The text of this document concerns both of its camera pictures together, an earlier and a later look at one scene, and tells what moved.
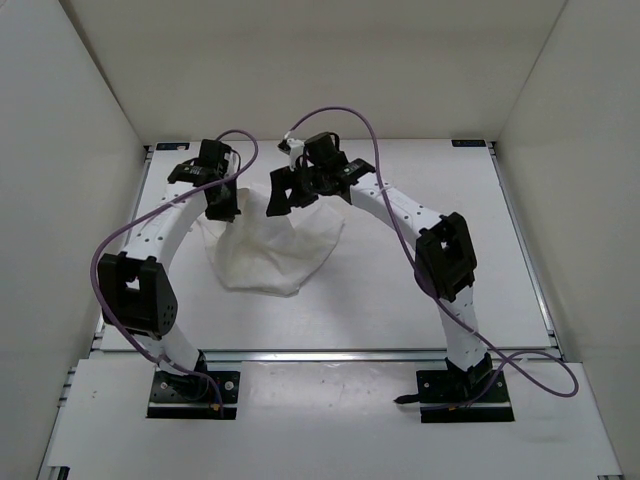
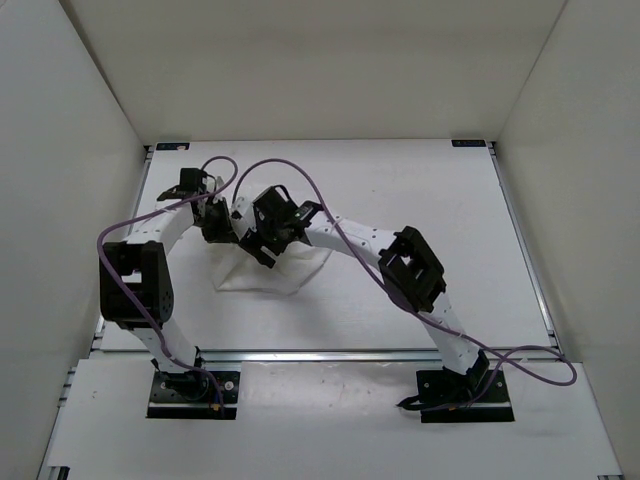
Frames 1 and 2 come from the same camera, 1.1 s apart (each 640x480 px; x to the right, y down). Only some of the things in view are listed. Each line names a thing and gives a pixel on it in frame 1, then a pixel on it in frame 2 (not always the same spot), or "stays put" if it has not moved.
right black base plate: (461, 396) stays put
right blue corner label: (469, 143) stays put
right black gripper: (282, 181) -> (254, 242)
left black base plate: (189, 396) stays put
